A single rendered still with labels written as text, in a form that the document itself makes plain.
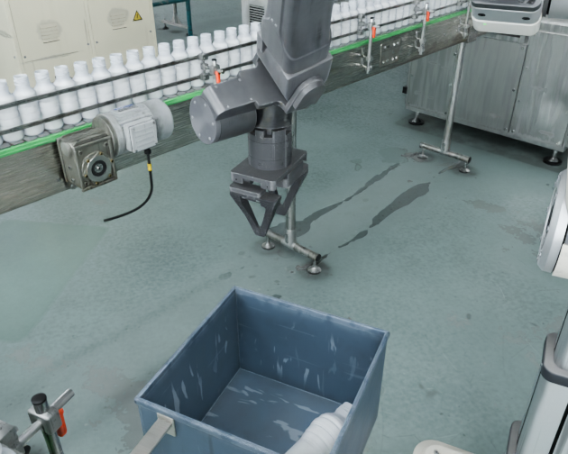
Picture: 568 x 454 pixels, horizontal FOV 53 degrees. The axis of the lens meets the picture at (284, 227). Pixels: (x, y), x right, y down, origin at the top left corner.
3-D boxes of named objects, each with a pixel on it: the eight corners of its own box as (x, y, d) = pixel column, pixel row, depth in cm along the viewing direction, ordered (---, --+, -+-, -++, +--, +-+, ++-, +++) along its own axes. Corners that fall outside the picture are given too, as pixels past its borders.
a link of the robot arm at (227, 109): (332, 82, 63) (292, 22, 65) (247, 104, 57) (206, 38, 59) (290, 141, 73) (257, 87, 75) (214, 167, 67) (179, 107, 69)
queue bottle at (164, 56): (172, 96, 191) (167, 46, 182) (156, 95, 192) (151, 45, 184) (180, 91, 196) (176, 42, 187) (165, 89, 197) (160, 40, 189)
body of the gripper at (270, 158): (229, 184, 74) (226, 131, 70) (266, 154, 81) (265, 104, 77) (274, 195, 71) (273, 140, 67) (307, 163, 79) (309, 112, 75)
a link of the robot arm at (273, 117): (302, 77, 69) (273, 66, 72) (256, 88, 65) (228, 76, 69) (301, 130, 72) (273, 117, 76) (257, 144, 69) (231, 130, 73)
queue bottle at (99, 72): (115, 106, 182) (106, 55, 174) (118, 113, 178) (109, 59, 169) (96, 109, 181) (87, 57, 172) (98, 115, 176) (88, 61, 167)
